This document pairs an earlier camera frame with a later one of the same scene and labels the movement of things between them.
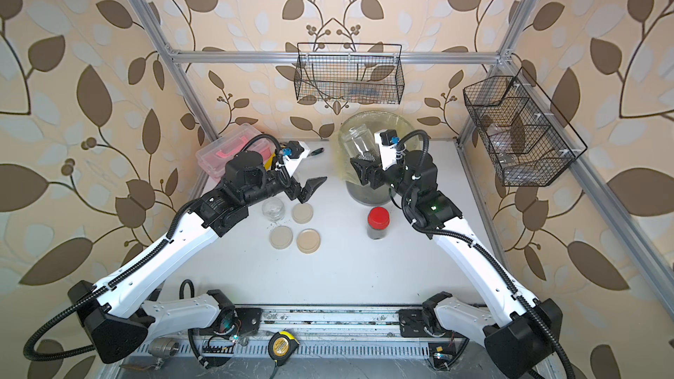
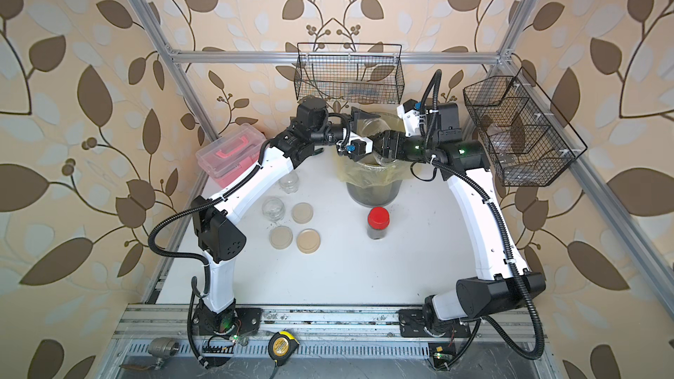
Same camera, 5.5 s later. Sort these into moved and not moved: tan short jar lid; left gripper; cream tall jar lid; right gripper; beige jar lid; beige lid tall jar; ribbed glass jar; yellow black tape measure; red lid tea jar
Moved: right gripper; beige lid tall jar; left gripper
Not moved: red lid tea jar; tan short jar lid; cream tall jar lid; ribbed glass jar; beige jar lid; yellow black tape measure
